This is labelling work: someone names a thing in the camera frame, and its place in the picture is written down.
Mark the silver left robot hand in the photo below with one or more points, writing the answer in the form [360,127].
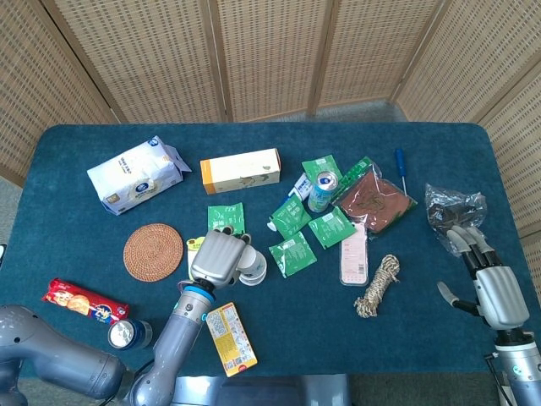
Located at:
[215,258]

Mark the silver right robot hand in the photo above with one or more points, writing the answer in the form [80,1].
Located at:
[498,296]

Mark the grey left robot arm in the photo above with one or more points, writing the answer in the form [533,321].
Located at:
[177,338]

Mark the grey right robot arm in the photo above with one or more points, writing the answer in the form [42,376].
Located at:
[522,368]

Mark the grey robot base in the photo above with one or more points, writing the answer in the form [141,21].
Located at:
[262,391]

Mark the green lip balm blister pack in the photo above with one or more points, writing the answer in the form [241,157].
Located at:
[193,249]

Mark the green tea sachet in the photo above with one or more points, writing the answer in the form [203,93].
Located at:
[226,215]
[319,165]
[331,227]
[291,215]
[291,254]

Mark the round woven rattan coaster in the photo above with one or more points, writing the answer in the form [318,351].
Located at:
[153,252]

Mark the yellow printed flat box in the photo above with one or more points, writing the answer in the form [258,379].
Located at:
[232,342]

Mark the orange cream carton box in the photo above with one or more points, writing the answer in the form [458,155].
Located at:
[241,169]

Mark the clear bag dark contents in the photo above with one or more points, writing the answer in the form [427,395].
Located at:
[452,207]

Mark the small white tube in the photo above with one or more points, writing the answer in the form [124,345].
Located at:
[301,186]

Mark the blue felt table cover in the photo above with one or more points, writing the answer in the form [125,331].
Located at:
[304,330]

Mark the white blue tissue pack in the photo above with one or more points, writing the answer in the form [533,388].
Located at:
[135,175]

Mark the light blue beverage can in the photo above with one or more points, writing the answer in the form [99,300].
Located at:
[322,192]

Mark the pink clear plastic packet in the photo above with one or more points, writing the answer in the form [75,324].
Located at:
[354,258]

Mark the red biscuit pack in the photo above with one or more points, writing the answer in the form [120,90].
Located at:
[80,302]

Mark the brown snack vacuum pack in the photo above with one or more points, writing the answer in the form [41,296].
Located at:
[374,203]

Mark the woven bamboo folding screen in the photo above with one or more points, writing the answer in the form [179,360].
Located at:
[270,55]

